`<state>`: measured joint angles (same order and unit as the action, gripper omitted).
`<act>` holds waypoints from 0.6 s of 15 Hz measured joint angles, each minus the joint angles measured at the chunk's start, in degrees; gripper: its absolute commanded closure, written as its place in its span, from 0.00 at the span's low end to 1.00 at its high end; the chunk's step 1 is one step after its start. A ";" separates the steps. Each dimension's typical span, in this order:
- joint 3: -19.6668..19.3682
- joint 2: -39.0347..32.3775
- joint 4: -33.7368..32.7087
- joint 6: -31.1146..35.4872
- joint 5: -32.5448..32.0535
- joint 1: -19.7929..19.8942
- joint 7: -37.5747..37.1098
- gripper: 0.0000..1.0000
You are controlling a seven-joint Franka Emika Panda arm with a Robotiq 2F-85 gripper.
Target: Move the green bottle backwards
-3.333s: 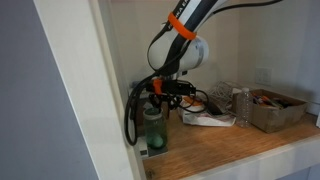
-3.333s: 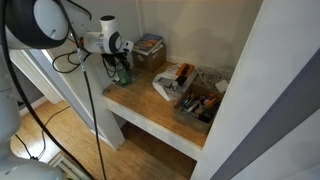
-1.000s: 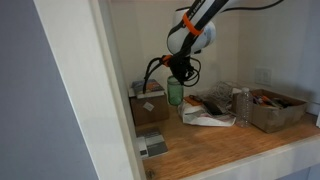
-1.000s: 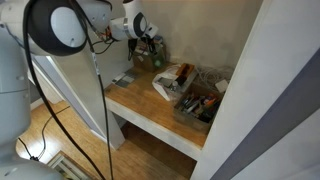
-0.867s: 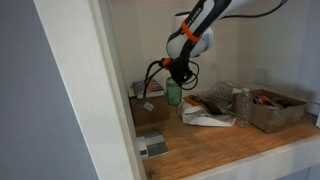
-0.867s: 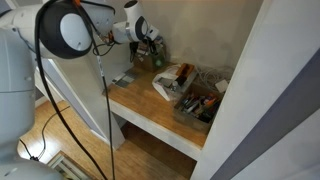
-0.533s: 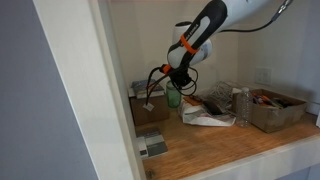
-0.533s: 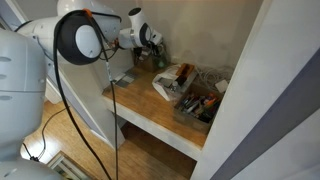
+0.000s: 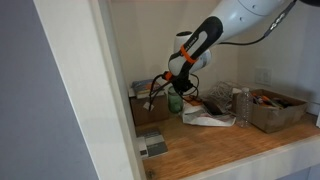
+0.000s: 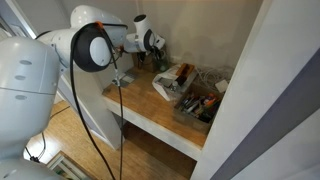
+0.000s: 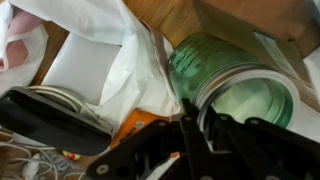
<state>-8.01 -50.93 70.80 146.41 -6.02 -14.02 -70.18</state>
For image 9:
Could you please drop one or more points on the orange pen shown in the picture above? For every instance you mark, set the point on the orange pen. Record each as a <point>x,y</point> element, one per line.
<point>266,99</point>

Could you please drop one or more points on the white paper tag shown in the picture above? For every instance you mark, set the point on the white paper tag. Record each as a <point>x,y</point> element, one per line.
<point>148,106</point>

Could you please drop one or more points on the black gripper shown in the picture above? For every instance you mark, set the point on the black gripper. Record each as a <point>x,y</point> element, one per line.
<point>182,85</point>

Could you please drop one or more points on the cardboard box of pens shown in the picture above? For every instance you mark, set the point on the cardboard box of pens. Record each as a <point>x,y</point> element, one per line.
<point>276,118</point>

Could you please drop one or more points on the green glass bottle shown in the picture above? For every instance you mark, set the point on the green glass bottle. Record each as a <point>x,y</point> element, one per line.
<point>175,103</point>

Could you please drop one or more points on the white book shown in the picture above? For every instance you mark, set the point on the white book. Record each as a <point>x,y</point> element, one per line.
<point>141,95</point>

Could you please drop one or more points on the orange brown small box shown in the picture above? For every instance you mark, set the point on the orange brown small box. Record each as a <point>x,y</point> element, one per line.
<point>191,99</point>

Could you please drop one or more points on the white wall outlet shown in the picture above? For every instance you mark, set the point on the white wall outlet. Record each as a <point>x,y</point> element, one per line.
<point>263,76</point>

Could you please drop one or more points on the wooden shelf with white edge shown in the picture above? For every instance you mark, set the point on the wooden shelf with white edge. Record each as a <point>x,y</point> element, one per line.
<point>216,143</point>

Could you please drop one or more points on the white plastic bag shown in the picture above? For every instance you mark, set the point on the white plastic bag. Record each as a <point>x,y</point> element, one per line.
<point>200,118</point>

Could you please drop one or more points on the blue cover book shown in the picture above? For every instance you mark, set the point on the blue cover book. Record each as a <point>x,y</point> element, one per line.
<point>145,86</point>

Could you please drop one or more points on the orange camera mount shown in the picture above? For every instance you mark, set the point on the orange camera mount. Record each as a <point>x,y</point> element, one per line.
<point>168,76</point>

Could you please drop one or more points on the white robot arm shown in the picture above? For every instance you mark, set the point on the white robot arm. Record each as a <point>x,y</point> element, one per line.
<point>240,16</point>

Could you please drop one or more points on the black flat device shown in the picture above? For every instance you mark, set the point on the black flat device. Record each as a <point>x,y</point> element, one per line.
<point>213,107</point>

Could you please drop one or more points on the small brown cardboard box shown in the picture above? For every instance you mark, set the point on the small brown cardboard box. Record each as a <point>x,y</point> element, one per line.
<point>150,115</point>

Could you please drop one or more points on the clear plastic water bottle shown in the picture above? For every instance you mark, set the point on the clear plastic water bottle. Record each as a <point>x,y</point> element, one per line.
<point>245,110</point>

